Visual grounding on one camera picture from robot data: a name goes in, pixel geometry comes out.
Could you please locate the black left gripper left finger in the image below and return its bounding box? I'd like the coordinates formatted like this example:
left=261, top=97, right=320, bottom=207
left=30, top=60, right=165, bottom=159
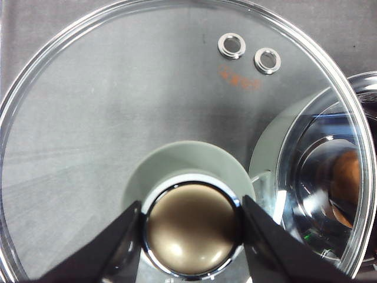
left=33, top=201, right=142, bottom=283

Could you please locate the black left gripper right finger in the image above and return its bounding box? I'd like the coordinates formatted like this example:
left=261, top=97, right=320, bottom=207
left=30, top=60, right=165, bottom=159
left=242, top=196, right=357, bottom=283

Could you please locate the brown potato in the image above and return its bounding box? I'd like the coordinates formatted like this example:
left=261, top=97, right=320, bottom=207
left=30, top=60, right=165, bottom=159
left=330, top=150, right=361, bottom=228

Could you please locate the glass lid with green knob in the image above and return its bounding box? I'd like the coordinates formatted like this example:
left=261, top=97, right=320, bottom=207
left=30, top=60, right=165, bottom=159
left=0, top=0, right=377, bottom=283

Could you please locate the green electric steamer pot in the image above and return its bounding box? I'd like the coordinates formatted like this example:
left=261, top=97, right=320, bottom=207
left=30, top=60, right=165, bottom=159
left=244, top=71, right=377, bottom=277

